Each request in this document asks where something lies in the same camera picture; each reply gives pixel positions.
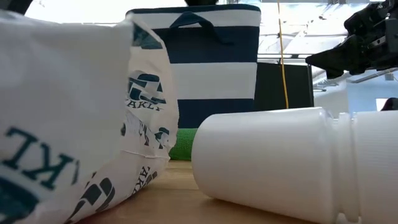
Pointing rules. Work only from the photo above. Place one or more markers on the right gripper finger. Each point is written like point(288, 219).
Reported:
point(342, 56)

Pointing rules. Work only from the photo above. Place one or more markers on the small white block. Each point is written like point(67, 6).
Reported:
point(264, 161)

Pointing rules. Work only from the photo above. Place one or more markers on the navy white striped fabric basket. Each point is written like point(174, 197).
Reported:
point(214, 40)

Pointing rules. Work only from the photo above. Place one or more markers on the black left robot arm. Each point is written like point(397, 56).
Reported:
point(18, 6)

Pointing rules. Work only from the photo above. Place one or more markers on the white bright screen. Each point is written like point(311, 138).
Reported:
point(381, 104)

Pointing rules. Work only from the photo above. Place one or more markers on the black partition panel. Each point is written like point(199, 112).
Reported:
point(298, 87)

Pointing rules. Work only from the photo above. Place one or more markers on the white teal-printed wipes pack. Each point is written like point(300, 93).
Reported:
point(62, 93)

